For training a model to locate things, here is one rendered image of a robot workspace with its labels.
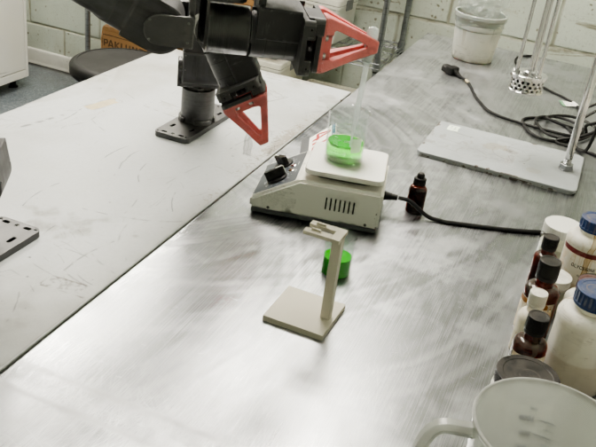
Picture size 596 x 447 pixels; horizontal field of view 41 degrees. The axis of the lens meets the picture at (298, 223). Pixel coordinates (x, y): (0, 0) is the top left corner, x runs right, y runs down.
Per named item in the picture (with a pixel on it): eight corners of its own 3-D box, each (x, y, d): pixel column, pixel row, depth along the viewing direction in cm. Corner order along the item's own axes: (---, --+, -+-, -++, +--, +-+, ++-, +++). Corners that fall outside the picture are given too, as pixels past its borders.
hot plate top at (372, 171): (303, 173, 119) (304, 168, 119) (315, 145, 130) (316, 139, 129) (382, 188, 118) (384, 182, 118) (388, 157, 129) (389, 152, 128)
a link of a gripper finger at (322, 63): (374, 8, 98) (300, -1, 96) (388, 24, 92) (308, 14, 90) (364, 62, 101) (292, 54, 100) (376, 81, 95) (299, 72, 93)
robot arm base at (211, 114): (239, 75, 157) (207, 67, 159) (189, 103, 140) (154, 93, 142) (236, 113, 160) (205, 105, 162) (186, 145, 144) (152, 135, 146)
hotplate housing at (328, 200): (247, 213, 123) (252, 165, 120) (264, 179, 135) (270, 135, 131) (390, 239, 121) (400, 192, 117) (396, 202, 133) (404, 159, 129)
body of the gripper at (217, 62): (262, 76, 123) (243, 31, 120) (262, 90, 113) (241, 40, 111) (224, 93, 123) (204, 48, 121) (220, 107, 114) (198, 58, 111)
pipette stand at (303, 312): (262, 320, 99) (272, 229, 93) (288, 290, 105) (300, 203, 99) (322, 341, 96) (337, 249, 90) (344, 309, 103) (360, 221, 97)
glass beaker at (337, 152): (367, 160, 126) (376, 109, 122) (356, 174, 120) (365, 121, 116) (325, 149, 127) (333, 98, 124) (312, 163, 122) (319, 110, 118)
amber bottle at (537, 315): (499, 370, 95) (519, 302, 91) (531, 376, 95) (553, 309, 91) (502, 391, 92) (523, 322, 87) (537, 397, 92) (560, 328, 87)
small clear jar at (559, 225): (545, 273, 118) (558, 234, 115) (526, 253, 122) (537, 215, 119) (579, 271, 119) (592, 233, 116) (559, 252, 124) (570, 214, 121)
